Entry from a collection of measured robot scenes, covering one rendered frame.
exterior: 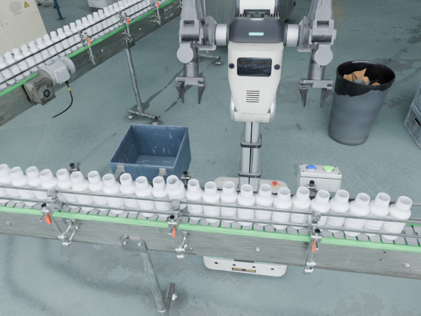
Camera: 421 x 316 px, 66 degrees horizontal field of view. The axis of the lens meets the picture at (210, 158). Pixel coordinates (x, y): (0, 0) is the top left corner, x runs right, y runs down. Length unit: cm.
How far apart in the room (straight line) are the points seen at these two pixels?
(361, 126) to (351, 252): 197
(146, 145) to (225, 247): 83
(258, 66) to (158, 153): 76
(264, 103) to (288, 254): 67
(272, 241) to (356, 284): 120
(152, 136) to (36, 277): 127
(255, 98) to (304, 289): 124
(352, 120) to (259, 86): 167
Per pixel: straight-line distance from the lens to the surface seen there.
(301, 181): 121
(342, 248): 122
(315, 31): 122
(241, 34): 147
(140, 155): 190
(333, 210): 111
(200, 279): 220
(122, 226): 128
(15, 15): 515
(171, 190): 107
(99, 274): 236
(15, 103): 241
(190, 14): 123
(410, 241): 127
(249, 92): 149
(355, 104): 295
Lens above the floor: 193
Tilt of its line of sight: 41 degrees down
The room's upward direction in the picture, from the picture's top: 4 degrees counter-clockwise
